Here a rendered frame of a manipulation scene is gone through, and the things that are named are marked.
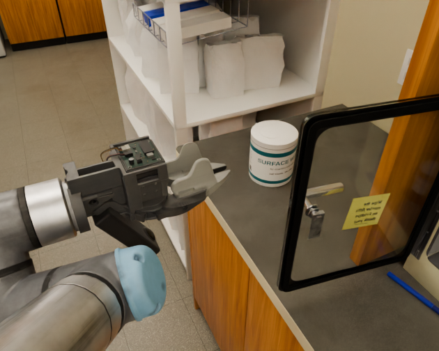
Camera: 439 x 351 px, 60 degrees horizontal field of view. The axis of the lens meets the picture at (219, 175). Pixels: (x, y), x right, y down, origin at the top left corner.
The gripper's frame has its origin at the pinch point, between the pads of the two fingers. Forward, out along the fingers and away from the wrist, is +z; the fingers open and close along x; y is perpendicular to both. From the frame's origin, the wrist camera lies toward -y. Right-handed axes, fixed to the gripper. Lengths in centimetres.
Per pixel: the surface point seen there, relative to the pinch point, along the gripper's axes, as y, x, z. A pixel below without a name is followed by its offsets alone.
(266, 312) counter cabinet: -54, 6, 16
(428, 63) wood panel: 11.3, -1.9, 34.6
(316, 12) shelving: -9, 89, 86
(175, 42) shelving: -8, 77, 22
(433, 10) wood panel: 18.7, -0.1, 34.1
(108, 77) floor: -130, 346, 40
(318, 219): -10.2, -5.6, 15.3
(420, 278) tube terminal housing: -35, -11, 43
